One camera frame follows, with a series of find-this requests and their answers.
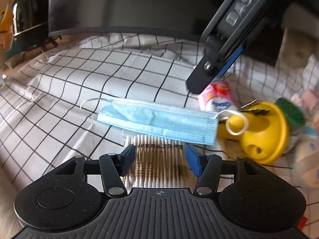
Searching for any blue surgical face mask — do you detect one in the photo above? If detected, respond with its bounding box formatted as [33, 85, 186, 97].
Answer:
[80, 96, 249, 146]

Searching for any pink tissue packet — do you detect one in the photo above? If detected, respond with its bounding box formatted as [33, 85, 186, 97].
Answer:
[198, 80, 238, 112]

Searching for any cotton swab pack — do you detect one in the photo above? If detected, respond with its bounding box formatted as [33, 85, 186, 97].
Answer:
[122, 135, 197, 190]

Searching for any black monitor screen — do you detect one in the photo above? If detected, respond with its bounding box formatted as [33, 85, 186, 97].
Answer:
[49, 0, 224, 41]

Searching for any yellow plastic funnel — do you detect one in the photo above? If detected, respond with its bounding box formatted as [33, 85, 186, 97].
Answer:
[217, 101, 290, 165]

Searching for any green-lid glass jar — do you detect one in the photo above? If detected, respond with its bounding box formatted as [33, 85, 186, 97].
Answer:
[275, 97, 306, 134]

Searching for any red paper piece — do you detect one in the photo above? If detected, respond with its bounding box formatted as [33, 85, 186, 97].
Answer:
[297, 216, 308, 231]

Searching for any blue white paper packet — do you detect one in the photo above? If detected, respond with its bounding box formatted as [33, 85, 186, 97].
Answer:
[299, 126, 318, 140]

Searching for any dark kettle on shelf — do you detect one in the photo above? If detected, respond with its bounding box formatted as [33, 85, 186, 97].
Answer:
[5, 0, 56, 59]

